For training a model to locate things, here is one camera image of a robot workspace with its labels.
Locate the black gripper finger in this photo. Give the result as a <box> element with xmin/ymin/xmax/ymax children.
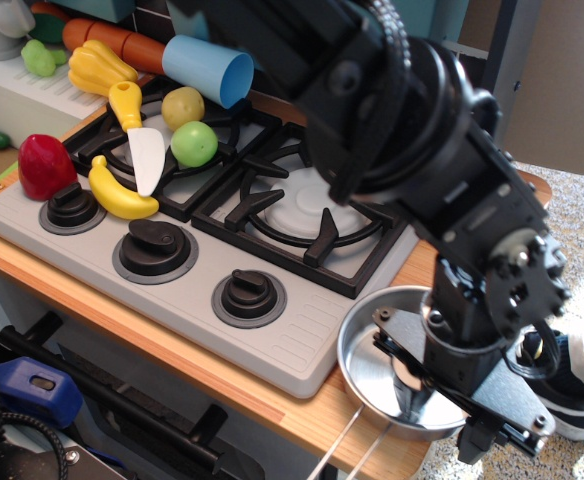
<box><xmin>457</xmin><ymin>417</ymin><xmax>502</xmax><ymax>463</ymax></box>
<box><xmin>392</xmin><ymin>362</ymin><xmax>434</xmax><ymax>424</ymax></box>

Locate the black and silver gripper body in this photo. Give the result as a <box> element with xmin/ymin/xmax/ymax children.
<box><xmin>371</xmin><ymin>305</ymin><xmax>557</xmax><ymax>456</ymax></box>

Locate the small stainless steel pot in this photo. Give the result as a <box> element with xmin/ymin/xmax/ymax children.
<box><xmin>309</xmin><ymin>286</ymin><xmax>467</xmax><ymax>479</ymax></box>

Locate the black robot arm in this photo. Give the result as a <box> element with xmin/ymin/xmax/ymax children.
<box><xmin>200</xmin><ymin>1</ymin><xmax>570</xmax><ymax>464</ymax></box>

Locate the black right stove knob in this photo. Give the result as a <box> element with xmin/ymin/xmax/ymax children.
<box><xmin>211</xmin><ymin>269</ymin><xmax>287</xmax><ymax>329</ymax></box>

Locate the black stove knob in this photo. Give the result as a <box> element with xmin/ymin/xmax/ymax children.
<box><xmin>39</xmin><ymin>182</ymin><xmax>106</xmax><ymax>236</ymax></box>
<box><xmin>112</xmin><ymin>219</ymin><xmax>199</xmax><ymax>285</ymax></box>
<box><xmin>211</xmin><ymin>269</ymin><xmax>287</xmax><ymax>329</ymax></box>

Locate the grey toy stove top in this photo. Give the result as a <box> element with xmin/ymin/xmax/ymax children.
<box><xmin>0</xmin><ymin>94</ymin><xmax>417</xmax><ymax>398</ymax></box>

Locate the black middle stove knob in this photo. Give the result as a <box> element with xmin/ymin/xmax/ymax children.
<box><xmin>112</xmin><ymin>219</ymin><xmax>199</xmax><ymax>285</ymax></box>

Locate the black left stove knob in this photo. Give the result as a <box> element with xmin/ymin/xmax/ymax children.
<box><xmin>39</xmin><ymin>182</ymin><xmax>106</xmax><ymax>236</ymax></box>

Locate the black and white sneaker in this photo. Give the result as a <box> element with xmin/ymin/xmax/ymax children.
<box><xmin>526</xmin><ymin>330</ymin><xmax>584</xmax><ymax>441</ymax></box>

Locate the black right burner grate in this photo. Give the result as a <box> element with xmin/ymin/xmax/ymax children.
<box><xmin>192</xmin><ymin>123</ymin><xmax>418</xmax><ymax>299</ymax></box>

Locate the black burner grate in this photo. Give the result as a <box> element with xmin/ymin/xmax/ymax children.
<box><xmin>64</xmin><ymin>99</ymin><xmax>282</xmax><ymax>222</ymax></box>
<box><xmin>192</xmin><ymin>123</ymin><xmax>418</xmax><ymax>299</ymax></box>

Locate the black left burner grate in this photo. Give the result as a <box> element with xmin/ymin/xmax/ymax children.
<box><xmin>64</xmin><ymin>99</ymin><xmax>282</xmax><ymax>222</ymax></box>

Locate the green toy apple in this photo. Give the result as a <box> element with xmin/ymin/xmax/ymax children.
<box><xmin>171</xmin><ymin>121</ymin><xmax>218</xmax><ymax>168</ymax></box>

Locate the yellow toy banana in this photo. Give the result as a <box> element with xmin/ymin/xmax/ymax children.
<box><xmin>88</xmin><ymin>155</ymin><xmax>159</xmax><ymax>220</ymax></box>

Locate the teal toy microwave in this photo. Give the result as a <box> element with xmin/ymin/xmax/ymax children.
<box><xmin>166</xmin><ymin>0</ymin><xmax>469</xmax><ymax>48</ymax></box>

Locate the yellow toy potato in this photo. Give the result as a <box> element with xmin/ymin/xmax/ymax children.
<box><xmin>161</xmin><ymin>86</ymin><xmax>205</xmax><ymax>131</ymax></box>

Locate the light blue plastic cup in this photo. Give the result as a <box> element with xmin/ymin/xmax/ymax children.
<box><xmin>162</xmin><ymin>35</ymin><xmax>254</xmax><ymax>109</ymax></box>

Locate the blue clamp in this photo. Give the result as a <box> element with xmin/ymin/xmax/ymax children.
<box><xmin>0</xmin><ymin>357</ymin><xmax>83</xmax><ymax>429</ymax></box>

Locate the orange toy carrot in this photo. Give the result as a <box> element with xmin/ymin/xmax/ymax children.
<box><xmin>62</xmin><ymin>18</ymin><xmax>165</xmax><ymax>75</ymax></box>

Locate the red toy pepper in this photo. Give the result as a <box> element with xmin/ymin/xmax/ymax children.
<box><xmin>18</xmin><ymin>134</ymin><xmax>78</xmax><ymax>201</ymax></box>

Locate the yellow toy bell pepper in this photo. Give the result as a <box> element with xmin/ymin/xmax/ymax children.
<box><xmin>68</xmin><ymin>40</ymin><xmax>138</xmax><ymax>97</ymax></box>

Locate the white toy sink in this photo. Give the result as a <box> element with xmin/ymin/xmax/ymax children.
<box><xmin>0</xmin><ymin>57</ymin><xmax>105</xmax><ymax>146</ymax></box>

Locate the green toy broccoli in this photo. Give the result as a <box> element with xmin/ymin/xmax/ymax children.
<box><xmin>21</xmin><ymin>39</ymin><xmax>68</xmax><ymax>78</ymax></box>

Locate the dark green toy vegetable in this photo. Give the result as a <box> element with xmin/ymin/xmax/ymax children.
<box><xmin>29</xmin><ymin>13</ymin><xmax>67</xmax><ymax>44</ymax></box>

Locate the grey toy faucet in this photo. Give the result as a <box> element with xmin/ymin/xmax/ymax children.
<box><xmin>0</xmin><ymin>1</ymin><xmax>36</xmax><ymax>61</ymax></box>

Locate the black oven door handle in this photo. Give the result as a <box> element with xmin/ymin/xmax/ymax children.
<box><xmin>0</xmin><ymin>325</ymin><xmax>222</xmax><ymax>474</ymax></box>

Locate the toy knife yellow handle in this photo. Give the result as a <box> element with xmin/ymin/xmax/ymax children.
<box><xmin>108</xmin><ymin>81</ymin><xmax>166</xmax><ymax>197</ymax></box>

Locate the black braided cable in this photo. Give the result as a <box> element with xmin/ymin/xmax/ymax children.
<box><xmin>1</xmin><ymin>412</ymin><xmax>76</xmax><ymax>480</ymax></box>

